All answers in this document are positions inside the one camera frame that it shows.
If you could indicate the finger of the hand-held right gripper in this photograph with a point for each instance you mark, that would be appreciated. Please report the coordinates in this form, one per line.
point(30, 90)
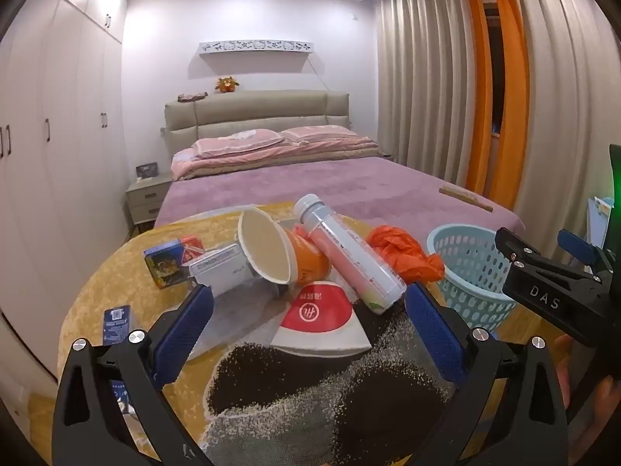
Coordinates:
point(538, 286)
point(577, 247)

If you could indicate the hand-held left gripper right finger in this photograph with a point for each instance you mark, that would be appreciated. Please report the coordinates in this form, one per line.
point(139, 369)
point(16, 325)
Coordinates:
point(434, 330)

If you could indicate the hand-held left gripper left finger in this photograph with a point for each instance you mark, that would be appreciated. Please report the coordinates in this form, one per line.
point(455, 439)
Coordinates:
point(187, 330)

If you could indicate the white cardboard box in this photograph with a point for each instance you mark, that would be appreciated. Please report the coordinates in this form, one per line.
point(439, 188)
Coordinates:
point(218, 267)

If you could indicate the light blue plastic basket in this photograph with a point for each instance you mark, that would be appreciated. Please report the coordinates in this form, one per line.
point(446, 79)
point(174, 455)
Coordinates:
point(451, 247)

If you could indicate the orange plastic bag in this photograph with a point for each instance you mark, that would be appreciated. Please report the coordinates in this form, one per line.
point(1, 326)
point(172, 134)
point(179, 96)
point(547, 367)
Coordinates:
point(398, 252)

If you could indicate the orange paper cup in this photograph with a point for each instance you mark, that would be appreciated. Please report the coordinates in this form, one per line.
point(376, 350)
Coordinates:
point(264, 247)

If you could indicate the red white paper cup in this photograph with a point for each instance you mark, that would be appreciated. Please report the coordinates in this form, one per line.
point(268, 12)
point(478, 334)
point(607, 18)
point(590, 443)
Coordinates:
point(320, 315)

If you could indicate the person's right hand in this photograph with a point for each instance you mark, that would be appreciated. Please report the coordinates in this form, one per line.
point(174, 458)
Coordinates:
point(606, 398)

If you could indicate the small blue packet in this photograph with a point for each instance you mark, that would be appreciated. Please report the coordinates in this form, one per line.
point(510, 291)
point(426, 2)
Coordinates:
point(116, 325)
point(121, 395)

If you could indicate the red blue card box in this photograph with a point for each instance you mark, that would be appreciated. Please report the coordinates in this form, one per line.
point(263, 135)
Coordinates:
point(165, 262)

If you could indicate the wooden stick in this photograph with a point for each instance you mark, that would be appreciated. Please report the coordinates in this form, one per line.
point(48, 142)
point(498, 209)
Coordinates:
point(465, 199)

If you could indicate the grey nightstand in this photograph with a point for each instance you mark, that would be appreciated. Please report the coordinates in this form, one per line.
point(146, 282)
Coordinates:
point(145, 199)

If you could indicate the orange curtain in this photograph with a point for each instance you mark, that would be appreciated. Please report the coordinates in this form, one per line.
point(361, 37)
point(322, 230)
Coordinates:
point(478, 107)
point(514, 107)

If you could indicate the beige curtain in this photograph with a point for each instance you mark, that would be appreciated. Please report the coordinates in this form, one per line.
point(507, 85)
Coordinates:
point(567, 82)
point(422, 82)

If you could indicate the purple bedspread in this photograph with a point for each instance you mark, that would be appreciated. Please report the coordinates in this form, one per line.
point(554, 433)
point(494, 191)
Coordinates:
point(339, 184)

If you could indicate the pink pillow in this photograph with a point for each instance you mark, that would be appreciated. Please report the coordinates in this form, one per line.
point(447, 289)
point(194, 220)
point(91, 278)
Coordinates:
point(237, 143)
point(318, 133)

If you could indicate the folded pink blanket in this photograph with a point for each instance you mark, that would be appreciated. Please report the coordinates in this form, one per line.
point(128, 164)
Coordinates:
point(315, 153)

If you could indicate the beige upholstered headboard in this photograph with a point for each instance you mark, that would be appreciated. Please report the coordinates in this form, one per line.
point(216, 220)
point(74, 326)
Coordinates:
point(252, 111)

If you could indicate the brown ornament on headboard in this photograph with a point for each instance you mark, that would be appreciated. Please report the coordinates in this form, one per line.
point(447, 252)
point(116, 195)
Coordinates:
point(191, 97)

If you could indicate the white wardrobe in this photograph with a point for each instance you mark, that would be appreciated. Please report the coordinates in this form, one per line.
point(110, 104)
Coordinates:
point(63, 131)

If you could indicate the orange plush toy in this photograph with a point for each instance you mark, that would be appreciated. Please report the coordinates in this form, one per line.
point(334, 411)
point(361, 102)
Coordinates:
point(226, 85)

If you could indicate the dark picture frame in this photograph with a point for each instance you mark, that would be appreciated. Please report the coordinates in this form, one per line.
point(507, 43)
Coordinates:
point(146, 171)

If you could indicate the white decorated wall shelf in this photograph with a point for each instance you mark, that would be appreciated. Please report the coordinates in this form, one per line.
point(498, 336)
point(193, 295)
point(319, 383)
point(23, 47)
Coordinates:
point(254, 46)

